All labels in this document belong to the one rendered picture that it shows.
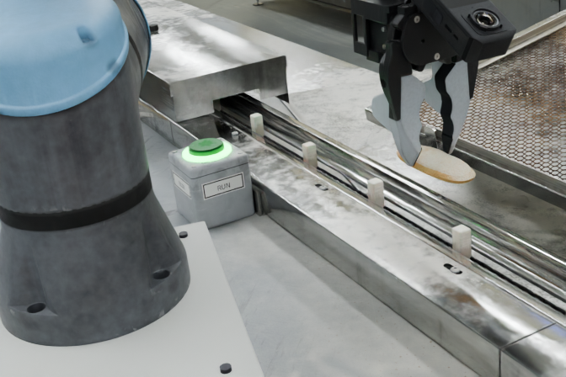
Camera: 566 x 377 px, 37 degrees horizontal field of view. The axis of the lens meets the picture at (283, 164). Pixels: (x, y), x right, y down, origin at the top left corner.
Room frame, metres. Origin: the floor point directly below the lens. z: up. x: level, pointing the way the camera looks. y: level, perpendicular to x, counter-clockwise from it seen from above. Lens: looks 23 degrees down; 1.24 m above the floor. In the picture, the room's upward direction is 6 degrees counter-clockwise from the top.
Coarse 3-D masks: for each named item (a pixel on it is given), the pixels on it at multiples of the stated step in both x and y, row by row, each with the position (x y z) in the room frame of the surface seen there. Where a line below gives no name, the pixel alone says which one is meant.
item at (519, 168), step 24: (552, 24) 1.08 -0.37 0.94; (528, 48) 1.04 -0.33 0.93; (480, 72) 1.01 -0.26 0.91; (504, 72) 0.99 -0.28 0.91; (552, 72) 0.96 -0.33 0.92; (480, 96) 0.94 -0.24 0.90; (528, 96) 0.91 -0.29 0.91; (432, 120) 0.91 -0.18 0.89; (480, 120) 0.88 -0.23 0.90; (504, 120) 0.87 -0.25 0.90; (528, 120) 0.85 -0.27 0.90; (456, 144) 0.84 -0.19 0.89; (480, 144) 0.83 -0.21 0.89; (552, 144) 0.79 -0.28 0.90; (504, 168) 0.77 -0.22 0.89; (528, 168) 0.74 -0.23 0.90
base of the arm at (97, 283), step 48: (144, 192) 0.58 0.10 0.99; (0, 240) 0.57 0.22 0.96; (48, 240) 0.54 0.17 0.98; (96, 240) 0.54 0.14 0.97; (144, 240) 0.56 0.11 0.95; (0, 288) 0.56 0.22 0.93; (48, 288) 0.53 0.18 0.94; (96, 288) 0.53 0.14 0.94; (144, 288) 0.54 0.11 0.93; (48, 336) 0.52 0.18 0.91; (96, 336) 0.52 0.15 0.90
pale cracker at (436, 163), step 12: (420, 156) 0.72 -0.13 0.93; (432, 156) 0.72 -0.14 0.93; (444, 156) 0.72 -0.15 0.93; (420, 168) 0.71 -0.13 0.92; (432, 168) 0.70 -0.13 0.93; (444, 168) 0.69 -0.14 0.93; (456, 168) 0.69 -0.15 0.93; (468, 168) 0.69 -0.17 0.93; (444, 180) 0.68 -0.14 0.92; (456, 180) 0.68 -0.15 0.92; (468, 180) 0.68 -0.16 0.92
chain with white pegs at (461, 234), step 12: (216, 108) 1.18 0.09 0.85; (252, 120) 1.06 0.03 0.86; (276, 144) 1.02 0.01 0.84; (312, 144) 0.93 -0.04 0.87; (300, 156) 0.97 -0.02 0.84; (312, 156) 0.93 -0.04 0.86; (372, 180) 0.81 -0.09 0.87; (360, 192) 0.85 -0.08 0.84; (372, 192) 0.80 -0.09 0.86; (384, 204) 0.81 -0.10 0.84; (420, 228) 0.75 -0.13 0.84; (456, 228) 0.69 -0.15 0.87; (468, 228) 0.68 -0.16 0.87; (444, 240) 0.72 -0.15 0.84; (456, 240) 0.68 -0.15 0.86; (468, 240) 0.68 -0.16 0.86; (468, 252) 0.68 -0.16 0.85; (480, 264) 0.67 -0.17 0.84; (504, 276) 0.64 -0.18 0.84; (540, 300) 0.60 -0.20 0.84; (564, 312) 0.58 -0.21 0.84
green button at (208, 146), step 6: (210, 138) 0.89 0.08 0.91; (192, 144) 0.88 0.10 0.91; (198, 144) 0.88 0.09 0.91; (204, 144) 0.88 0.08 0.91; (210, 144) 0.88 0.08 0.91; (216, 144) 0.87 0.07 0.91; (222, 144) 0.88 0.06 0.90; (192, 150) 0.87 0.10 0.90; (198, 150) 0.86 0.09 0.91; (204, 150) 0.86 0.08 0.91; (210, 150) 0.86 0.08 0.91; (216, 150) 0.86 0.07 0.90; (222, 150) 0.87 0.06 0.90; (198, 156) 0.86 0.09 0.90; (204, 156) 0.86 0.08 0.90
